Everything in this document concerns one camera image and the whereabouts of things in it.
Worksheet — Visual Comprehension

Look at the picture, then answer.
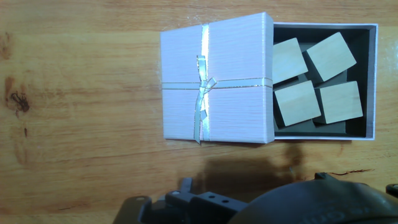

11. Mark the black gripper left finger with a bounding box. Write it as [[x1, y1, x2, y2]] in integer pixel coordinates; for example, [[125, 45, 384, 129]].
[[113, 177, 249, 224]]

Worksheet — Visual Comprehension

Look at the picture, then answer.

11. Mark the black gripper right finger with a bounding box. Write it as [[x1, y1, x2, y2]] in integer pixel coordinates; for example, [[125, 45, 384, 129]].
[[385, 183, 398, 199]]

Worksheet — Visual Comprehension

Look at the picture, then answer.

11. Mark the pink ribboned casing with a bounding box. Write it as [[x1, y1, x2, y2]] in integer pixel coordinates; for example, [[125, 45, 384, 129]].
[[160, 11, 275, 146]]

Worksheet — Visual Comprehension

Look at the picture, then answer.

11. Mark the white gift box tray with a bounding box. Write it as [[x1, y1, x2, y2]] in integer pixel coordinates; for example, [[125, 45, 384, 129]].
[[272, 22, 379, 141]]

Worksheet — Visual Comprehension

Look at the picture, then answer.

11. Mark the pale wooden block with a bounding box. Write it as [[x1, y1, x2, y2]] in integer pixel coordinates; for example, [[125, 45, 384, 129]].
[[314, 80, 364, 124], [272, 37, 309, 85], [306, 31, 358, 82], [274, 80, 322, 127]]

